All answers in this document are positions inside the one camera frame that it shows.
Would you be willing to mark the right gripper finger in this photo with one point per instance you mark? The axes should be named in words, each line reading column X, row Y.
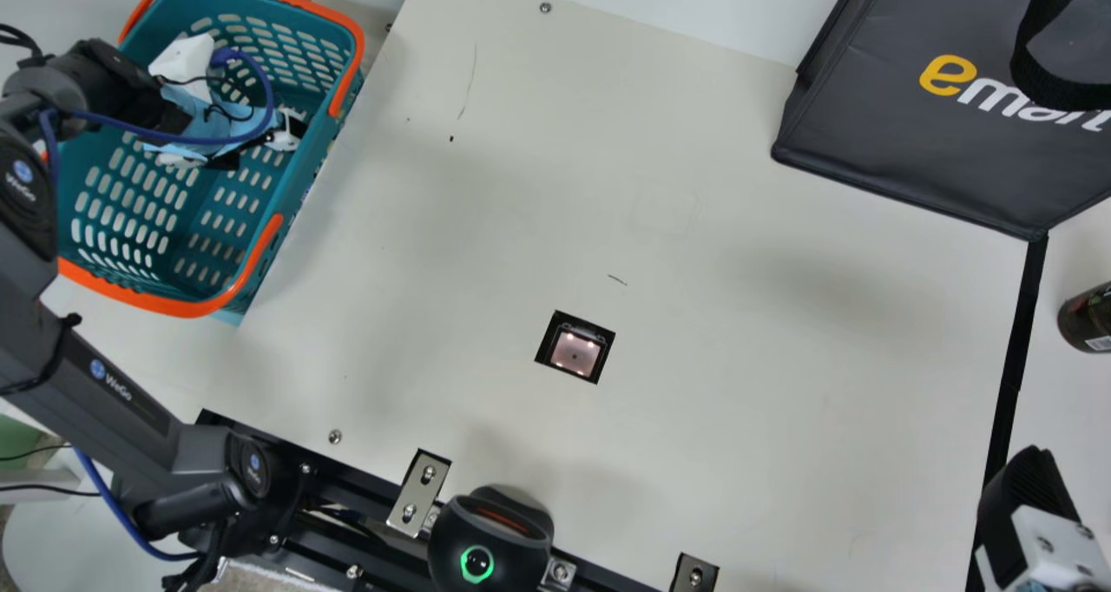
column 1033, row 505

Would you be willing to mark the small square scanner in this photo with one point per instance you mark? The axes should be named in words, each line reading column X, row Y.
column 575, row 351

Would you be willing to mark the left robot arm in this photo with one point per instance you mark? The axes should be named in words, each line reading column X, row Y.
column 113, row 392

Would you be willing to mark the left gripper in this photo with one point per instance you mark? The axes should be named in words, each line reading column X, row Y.
column 221, row 128

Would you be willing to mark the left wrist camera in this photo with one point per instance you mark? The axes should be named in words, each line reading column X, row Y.
column 185, row 56

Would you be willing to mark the black strip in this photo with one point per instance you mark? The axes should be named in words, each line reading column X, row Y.
column 1015, row 358

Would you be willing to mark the black device with green light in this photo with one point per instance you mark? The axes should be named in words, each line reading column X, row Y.
column 486, row 540

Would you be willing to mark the teal shopping basket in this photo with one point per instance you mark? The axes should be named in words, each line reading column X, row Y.
column 130, row 201

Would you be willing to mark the dark coffee bottle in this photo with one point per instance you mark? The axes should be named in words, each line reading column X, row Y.
column 1089, row 319

